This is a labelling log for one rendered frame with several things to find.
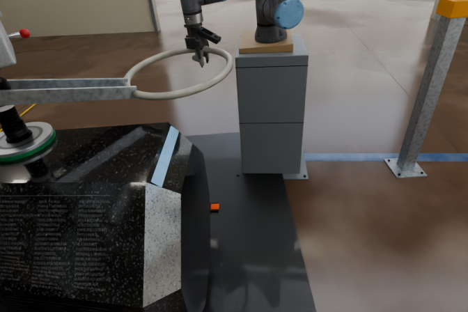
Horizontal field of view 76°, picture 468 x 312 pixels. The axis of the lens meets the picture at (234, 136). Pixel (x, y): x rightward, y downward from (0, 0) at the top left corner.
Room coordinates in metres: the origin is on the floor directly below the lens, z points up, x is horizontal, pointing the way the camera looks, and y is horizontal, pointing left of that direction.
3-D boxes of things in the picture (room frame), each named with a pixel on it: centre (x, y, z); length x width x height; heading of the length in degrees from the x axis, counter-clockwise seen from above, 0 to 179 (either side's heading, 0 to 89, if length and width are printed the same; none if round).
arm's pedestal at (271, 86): (1.79, -0.26, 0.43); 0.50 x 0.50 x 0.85; 83
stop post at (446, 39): (1.56, -1.15, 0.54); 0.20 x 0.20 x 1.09; 89
